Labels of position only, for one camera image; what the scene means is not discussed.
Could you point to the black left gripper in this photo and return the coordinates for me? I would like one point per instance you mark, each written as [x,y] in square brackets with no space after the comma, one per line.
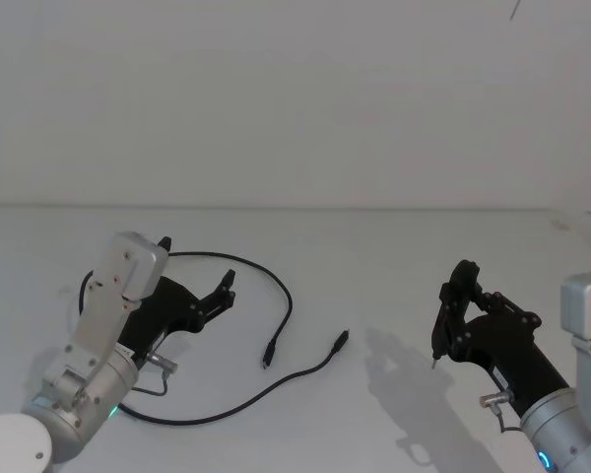
[170,308]

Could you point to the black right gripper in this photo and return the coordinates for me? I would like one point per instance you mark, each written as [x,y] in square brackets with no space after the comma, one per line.
[509,350]

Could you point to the small black metal-tipped plug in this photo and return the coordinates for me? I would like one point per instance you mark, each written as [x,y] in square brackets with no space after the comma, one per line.
[436,337]

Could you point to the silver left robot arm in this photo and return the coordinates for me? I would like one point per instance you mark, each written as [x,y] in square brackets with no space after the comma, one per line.
[103,305]

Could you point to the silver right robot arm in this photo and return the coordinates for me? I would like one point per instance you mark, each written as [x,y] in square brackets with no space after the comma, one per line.
[583,394]

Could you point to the white table cloth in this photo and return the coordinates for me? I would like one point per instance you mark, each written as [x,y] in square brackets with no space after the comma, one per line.
[325,433]

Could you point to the white curtain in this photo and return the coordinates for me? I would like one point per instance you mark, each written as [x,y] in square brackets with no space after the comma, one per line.
[276,98]

